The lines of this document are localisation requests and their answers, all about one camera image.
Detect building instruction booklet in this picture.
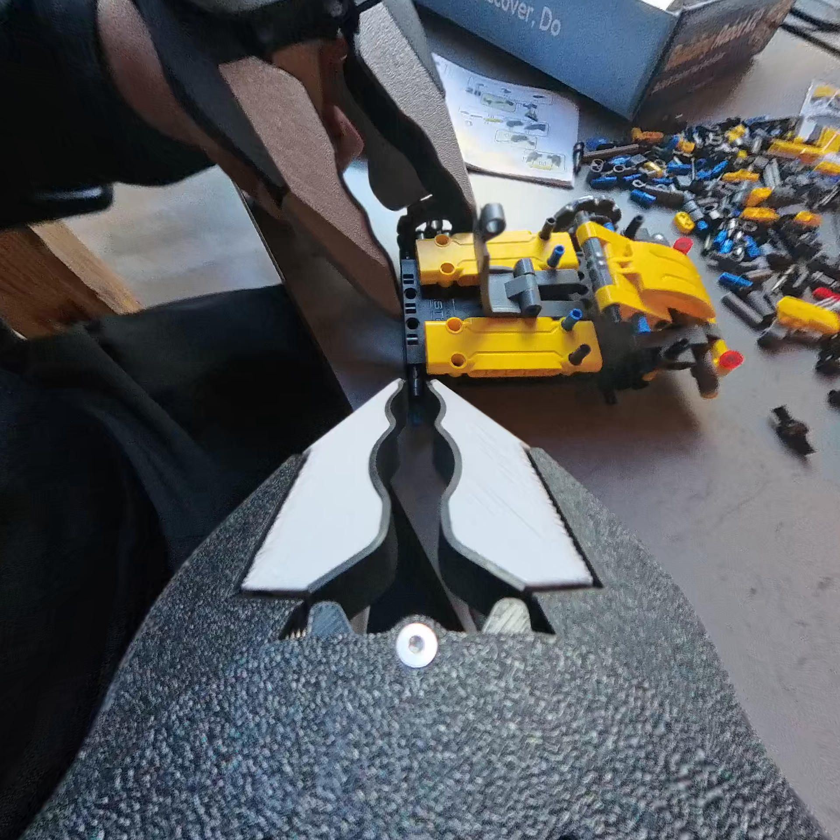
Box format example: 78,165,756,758
430,53,582,189

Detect small black brick piece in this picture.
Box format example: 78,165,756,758
767,403,819,459

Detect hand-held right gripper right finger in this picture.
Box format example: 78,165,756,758
422,381,597,592

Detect person's left hand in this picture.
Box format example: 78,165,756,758
95,0,257,198

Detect blue toy box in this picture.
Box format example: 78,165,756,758
413,0,796,127

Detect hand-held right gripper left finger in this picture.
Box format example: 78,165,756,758
241,381,418,599

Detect grey desk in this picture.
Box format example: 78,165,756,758
243,0,840,840

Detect yellow toy brick vehicle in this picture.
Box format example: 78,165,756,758
397,199,746,403

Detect person's legs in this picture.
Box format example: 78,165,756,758
0,283,355,840

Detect pile of loose toy bricks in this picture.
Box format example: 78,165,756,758
570,79,840,384

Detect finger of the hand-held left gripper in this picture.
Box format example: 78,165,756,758
216,53,408,316
343,0,477,232

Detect person's left forearm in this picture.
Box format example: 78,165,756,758
0,0,219,232

